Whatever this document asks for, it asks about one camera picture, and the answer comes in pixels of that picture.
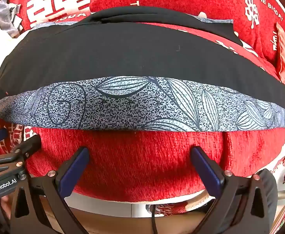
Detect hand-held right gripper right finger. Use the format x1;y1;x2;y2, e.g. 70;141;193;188
191;146;267;234

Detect red blanket with white print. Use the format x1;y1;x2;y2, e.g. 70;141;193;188
0;0;285;215

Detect black pants with leaf print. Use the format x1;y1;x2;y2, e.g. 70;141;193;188
0;6;285;132

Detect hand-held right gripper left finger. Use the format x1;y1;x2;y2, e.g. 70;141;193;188
9;147;90;234

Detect black cable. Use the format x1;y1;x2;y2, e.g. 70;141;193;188
150;204;159;234

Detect dark grey cloth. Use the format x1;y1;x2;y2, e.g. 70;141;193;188
259;169;279;234

